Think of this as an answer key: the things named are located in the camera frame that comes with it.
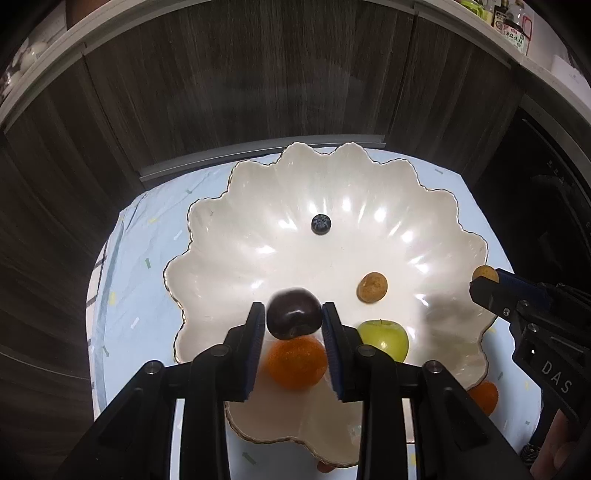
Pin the green apple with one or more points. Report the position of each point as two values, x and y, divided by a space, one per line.
383 339

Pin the black built-in oven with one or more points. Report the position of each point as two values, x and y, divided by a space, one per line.
545 184

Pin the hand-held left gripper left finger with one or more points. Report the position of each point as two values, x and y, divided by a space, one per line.
256 350

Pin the red cherry tomato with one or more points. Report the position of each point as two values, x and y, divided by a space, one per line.
325 467

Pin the person's right hand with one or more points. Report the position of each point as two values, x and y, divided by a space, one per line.
563 454

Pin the clear bottle red label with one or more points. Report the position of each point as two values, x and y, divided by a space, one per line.
524 37

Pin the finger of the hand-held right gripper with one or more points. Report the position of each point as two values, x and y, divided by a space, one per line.
491 295
521 285

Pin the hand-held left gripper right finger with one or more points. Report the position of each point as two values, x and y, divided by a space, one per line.
331 350

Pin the orange tangerine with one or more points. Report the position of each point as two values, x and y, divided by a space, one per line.
485 397
295 364

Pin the light blue printed tablecloth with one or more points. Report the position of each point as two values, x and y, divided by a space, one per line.
138 258

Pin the white scalloped ceramic bowl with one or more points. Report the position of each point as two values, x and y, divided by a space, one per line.
277 258

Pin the white box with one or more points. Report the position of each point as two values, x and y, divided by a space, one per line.
565 69

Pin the dark purple plum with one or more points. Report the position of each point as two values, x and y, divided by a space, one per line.
295 314

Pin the blueberry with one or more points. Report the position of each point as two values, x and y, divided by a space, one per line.
321 224

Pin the small yellow-orange round fruit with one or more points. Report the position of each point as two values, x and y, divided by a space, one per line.
372 287
484 272

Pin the white ceramic dish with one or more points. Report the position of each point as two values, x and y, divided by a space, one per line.
32 50

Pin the green lid jug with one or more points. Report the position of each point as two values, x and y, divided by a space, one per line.
471 4

